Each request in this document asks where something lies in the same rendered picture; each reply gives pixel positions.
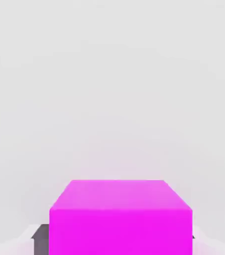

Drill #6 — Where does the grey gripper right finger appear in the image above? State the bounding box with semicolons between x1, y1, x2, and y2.
192;224;225;255

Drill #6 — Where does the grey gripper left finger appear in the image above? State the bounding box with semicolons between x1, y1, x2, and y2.
0;224;50;255

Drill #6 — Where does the small magenta cube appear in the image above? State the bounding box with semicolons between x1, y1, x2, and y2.
49;179;193;255

